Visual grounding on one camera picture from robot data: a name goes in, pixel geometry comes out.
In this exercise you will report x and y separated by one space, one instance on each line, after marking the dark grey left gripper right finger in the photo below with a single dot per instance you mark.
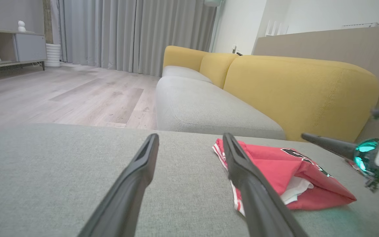
255 200

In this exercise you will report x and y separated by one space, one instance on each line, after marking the yellow sofa backrest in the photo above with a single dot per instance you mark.
291 92

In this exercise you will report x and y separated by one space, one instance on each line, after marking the small white figurine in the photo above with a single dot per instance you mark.
21 27

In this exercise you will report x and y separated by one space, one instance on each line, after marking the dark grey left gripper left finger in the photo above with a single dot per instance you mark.
127 191

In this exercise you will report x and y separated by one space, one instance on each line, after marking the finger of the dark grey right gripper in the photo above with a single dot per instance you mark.
334 146

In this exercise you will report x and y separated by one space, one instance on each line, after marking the long grey sofa seat cushion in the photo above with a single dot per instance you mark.
202 108

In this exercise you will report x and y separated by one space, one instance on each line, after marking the grey pleated curtain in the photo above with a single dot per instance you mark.
127 33

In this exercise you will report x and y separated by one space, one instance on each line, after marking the red white striped jersey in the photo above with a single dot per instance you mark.
275 164

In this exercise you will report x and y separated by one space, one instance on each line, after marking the wall socket with black plug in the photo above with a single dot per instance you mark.
234 49

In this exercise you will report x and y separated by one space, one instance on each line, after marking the white ribbed plant pot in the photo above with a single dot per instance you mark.
53 56

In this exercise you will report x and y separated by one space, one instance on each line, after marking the white router with antennas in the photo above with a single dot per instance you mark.
275 29

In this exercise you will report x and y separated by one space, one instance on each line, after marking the wide grey sofa chaise seat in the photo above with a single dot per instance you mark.
44 181

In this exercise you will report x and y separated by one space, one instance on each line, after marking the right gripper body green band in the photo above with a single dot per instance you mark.
367 158

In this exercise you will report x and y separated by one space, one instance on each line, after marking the low wooden grey cabinet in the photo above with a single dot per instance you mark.
30 47

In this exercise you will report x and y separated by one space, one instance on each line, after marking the flat white device on ledge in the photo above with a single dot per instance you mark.
362 25

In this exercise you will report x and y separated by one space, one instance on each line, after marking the small grey sofa seat cushion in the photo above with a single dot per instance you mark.
183 72

